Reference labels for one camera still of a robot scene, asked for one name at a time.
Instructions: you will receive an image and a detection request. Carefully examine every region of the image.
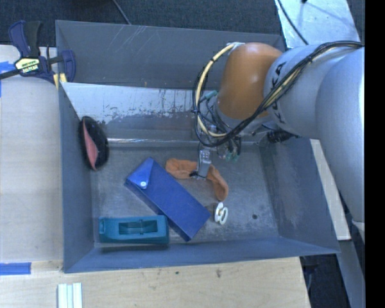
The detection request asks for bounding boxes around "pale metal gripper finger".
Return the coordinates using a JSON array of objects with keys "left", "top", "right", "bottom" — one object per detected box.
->
[{"left": 196, "top": 149, "right": 212, "bottom": 179}]

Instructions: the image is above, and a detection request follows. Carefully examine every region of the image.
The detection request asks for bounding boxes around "orange cloth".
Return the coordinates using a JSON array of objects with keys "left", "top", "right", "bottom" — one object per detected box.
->
[{"left": 164, "top": 157, "right": 230, "bottom": 202}]

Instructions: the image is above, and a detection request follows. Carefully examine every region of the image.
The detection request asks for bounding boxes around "blue snap pouch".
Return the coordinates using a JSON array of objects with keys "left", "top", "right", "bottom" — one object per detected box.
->
[{"left": 124, "top": 157, "right": 212, "bottom": 243}]

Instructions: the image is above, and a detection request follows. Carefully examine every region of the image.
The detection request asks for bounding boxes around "grey metal bin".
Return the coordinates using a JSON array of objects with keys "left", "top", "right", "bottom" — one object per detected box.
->
[{"left": 55, "top": 19, "right": 341, "bottom": 274}]

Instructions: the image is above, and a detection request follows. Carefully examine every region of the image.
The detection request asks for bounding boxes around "black and pink oval brush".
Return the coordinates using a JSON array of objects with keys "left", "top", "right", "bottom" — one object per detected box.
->
[{"left": 79, "top": 115, "right": 110, "bottom": 172}]

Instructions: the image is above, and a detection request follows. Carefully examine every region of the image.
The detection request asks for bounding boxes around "pale wood board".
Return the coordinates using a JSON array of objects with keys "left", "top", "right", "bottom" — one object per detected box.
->
[{"left": 0, "top": 74, "right": 65, "bottom": 264}]

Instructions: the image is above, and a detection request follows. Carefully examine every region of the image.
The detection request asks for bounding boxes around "white plastic double ring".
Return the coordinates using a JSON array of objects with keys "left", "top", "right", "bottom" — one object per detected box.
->
[{"left": 214, "top": 201, "right": 230, "bottom": 226}]

